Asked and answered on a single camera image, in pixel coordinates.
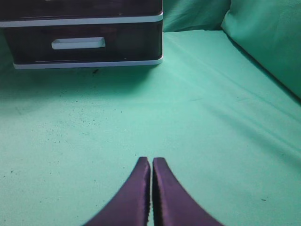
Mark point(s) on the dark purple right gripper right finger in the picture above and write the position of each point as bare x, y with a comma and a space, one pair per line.
172, 204

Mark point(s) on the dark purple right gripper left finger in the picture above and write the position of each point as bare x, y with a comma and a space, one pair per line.
130, 206

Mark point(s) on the dark bottom drawer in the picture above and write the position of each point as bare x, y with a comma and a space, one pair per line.
123, 42

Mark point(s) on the dark drawer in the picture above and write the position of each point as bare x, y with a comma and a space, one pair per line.
20, 10
123, 42

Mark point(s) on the dark middle drawer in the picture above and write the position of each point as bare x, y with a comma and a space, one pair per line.
20, 10

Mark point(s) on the green cloth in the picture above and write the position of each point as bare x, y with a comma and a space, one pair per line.
230, 132

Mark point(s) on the white frame drawer cabinet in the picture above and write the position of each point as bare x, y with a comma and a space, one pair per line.
83, 42

